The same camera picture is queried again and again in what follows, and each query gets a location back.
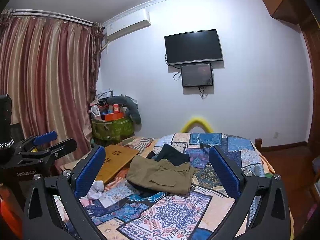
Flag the olive green pants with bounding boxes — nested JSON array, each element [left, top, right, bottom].
[[126, 156, 195, 194]]

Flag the white crumpled cloth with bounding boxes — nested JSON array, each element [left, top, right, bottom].
[[84, 180, 105, 200]]

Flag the wooden lap desk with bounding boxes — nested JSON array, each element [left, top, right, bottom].
[[60, 145, 139, 185]]

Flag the green storage basket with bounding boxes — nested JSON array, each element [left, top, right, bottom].
[[92, 117, 134, 147]]

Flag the orange box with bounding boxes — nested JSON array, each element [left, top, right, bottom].
[[104, 112, 125, 121]]

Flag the striped pink curtain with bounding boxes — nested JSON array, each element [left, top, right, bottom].
[[1, 10, 104, 167]]

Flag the dark navy folded garment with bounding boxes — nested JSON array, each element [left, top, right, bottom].
[[146, 144, 190, 166]]

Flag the yellow foam tube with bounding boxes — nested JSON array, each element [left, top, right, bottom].
[[180, 116, 214, 133]]

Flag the white air conditioner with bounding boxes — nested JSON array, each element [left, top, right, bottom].
[[105, 9, 151, 42]]

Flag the brown wooden wardrobe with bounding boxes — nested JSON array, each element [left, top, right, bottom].
[[263, 0, 311, 24]]

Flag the small black wall monitor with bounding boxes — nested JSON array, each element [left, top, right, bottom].
[[181, 63, 213, 88]]

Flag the black wall television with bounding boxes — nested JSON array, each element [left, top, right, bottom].
[[164, 29, 223, 65]]

